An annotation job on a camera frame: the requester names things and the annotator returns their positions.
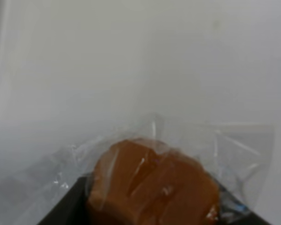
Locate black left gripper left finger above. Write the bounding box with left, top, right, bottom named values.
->
left=38, top=177, right=92, bottom=225

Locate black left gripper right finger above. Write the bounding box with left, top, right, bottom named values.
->
left=219, top=185, right=270, bottom=225

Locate orange pastry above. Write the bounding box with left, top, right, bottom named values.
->
left=50, top=112, right=276, bottom=225

